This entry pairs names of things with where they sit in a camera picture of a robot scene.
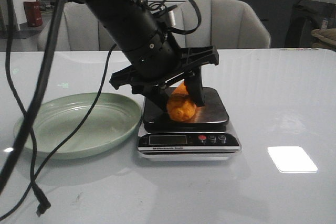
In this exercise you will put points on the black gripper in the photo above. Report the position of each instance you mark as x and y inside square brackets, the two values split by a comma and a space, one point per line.
[153, 82]

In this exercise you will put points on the orange corn cob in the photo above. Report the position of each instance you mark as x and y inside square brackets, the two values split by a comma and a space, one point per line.
[180, 107]

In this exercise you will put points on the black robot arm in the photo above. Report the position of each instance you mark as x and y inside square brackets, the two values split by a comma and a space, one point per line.
[156, 60]

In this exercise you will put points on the digital kitchen scale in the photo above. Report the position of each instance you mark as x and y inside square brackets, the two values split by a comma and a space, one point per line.
[207, 136]

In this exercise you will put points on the light green plate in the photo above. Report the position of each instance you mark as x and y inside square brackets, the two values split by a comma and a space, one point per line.
[84, 125]

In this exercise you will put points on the grey upholstered chair right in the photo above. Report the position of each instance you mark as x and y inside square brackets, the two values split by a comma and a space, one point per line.
[227, 24]

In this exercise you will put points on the grey upholstered chair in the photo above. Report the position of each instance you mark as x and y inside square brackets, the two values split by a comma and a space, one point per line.
[80, 30]
[227, 24]

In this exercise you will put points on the grey upholstered chair left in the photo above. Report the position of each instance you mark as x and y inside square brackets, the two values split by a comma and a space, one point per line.
[80, 30]

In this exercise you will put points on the red trash bin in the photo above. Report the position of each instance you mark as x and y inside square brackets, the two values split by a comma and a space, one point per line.
[32, 12]

